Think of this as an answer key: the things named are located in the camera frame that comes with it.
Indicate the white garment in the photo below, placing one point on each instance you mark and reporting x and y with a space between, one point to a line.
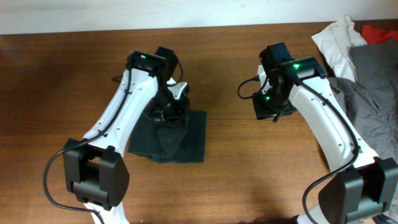
335 42

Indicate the black printed t-shirt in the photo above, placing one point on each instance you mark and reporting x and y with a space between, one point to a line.
164 143

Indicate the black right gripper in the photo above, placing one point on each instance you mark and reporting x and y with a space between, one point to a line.
262 111

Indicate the dark grey garment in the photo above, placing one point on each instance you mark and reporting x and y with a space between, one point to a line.
376 68

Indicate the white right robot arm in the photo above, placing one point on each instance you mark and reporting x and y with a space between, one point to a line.
360 184

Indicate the red garment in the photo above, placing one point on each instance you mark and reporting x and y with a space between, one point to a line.
377 36

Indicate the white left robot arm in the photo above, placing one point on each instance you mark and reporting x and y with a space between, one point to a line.
94 168

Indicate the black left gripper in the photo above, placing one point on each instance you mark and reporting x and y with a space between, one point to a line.
176 117

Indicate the grey denim shorts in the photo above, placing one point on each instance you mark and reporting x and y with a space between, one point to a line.
371 106

